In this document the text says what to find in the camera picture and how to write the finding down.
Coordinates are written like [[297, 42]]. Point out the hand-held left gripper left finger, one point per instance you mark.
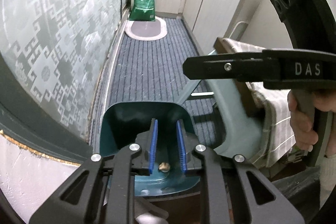
[[153, 146]]

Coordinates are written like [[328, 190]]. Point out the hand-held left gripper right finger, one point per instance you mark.
[[182, 146]]

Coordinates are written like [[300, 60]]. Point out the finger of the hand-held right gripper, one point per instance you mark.
[[223, 67]]

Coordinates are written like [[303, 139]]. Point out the brown paper lump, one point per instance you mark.
[[164, 166]]

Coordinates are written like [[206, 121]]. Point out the teal plastic bin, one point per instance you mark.
[[131, 119]]

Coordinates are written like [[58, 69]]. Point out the person's right hand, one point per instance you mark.
[[302, 129]]

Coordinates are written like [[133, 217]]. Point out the brown wooden table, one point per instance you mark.
[[246, 98]]

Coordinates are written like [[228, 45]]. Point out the silver refrigerator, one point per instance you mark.
[[265, 19]]

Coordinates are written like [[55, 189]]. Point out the light blue plastic stool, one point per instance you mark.
[[236, 119]]

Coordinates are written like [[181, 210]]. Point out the striped beige cloth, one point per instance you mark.
[[278, 119]]

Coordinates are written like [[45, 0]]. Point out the blue striped floor rug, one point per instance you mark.
[[147, 69]]

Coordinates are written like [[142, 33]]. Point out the grey oval floor mat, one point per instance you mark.
[[145, 28]]

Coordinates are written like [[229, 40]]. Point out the green rice bag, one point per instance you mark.
[[145, 1]]

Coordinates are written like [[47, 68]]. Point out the patterned glass sliding door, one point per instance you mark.
[[52, 29]]

